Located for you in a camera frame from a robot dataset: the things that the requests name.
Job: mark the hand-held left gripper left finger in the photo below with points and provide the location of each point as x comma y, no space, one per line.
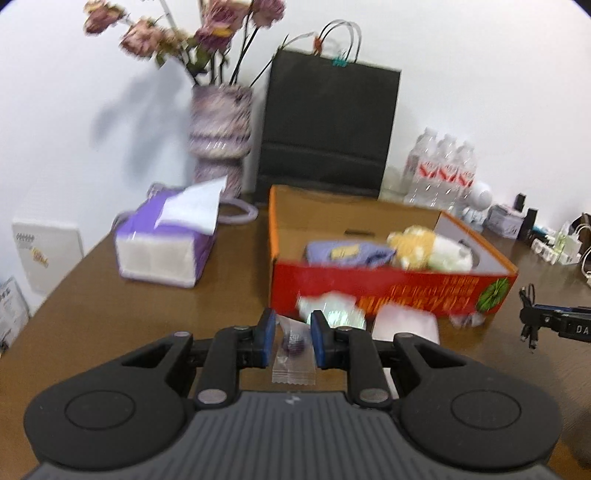
267,339

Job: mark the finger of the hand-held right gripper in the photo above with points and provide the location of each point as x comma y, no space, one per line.
540,318

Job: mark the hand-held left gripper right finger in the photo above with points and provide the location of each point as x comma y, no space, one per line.
319,341

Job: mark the dark candy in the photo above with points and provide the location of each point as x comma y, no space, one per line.
293,345

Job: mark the red cardboard box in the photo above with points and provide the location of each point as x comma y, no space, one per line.
369,288

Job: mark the purple knitted pouch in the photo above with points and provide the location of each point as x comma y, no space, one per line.
341,254

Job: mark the orange and white plush toy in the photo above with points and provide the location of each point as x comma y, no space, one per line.
425,247

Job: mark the row of small white items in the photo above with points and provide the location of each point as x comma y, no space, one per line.
558,244

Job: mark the small white packet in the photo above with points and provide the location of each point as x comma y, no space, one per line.
466,319

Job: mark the small black box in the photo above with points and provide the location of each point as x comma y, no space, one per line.
528,224

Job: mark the small grey box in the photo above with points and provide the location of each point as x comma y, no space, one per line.
505,221

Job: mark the white astronaut figurine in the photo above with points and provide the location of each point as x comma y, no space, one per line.
478,203

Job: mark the purple tissue box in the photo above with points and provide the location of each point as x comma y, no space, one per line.
157,244

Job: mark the clear water bottle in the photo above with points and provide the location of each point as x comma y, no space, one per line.
444,177
419,170
465,182

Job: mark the black paper bag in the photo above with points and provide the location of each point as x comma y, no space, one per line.
328,129

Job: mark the purple marbled vase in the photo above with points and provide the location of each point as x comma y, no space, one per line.
221,129

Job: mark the white spiral notebook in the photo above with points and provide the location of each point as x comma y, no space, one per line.
46,254

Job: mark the teal binder clip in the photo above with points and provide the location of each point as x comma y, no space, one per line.
340,61

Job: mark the dried pink flowers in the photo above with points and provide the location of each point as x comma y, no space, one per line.
147,39

